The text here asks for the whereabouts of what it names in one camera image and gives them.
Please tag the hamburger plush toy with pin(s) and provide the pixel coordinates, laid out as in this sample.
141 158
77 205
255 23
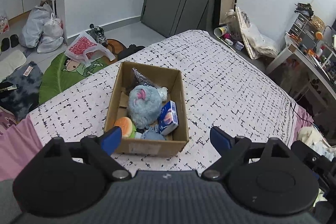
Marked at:
127 127

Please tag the grey fluffy plush toy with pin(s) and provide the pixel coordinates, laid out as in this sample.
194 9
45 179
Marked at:
144 106

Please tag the small lavender box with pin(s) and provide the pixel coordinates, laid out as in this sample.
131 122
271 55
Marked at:
239 46

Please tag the black item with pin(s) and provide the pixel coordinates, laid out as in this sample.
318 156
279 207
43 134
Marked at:
137 78

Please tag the cardboard box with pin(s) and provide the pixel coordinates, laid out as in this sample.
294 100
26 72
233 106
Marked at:
170 78

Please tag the white black patterned bedspread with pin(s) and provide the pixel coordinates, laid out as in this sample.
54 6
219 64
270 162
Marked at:
221 89

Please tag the tie dye grey cloth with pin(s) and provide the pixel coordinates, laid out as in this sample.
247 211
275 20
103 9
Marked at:
25 97

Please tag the black sneakers on floor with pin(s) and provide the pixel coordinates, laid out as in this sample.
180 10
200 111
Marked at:
98 34

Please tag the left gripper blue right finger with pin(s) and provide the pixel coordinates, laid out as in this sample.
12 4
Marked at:
220 140

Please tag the white desk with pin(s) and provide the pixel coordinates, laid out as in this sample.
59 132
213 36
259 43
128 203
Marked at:
304 74

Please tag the clear bag with cream fabric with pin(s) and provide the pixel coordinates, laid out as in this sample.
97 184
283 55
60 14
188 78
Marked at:
256 44

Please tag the blue tissue pack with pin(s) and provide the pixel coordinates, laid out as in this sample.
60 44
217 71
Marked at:
168 119

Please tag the grey drawer organizer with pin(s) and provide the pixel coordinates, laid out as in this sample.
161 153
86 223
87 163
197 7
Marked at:
299 26

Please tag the black slippers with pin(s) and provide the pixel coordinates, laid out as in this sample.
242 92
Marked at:
10 42

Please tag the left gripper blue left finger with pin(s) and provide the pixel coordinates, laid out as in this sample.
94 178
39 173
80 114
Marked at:
110 140

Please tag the pink bed sheet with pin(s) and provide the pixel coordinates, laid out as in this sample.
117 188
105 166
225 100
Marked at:
19 145

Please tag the grey white garbage bags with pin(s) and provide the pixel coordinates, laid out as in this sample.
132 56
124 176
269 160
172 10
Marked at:
43 30

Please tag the blue denim plush toy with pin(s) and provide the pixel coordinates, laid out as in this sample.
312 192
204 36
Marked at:
150 133

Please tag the white yellow cylinder can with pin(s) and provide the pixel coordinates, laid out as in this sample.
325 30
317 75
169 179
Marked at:
221 31

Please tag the green leaf floor mat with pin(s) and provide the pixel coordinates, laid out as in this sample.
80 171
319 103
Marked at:
64 73

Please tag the red white plastic bag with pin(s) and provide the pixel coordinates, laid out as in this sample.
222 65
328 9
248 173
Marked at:
85 50

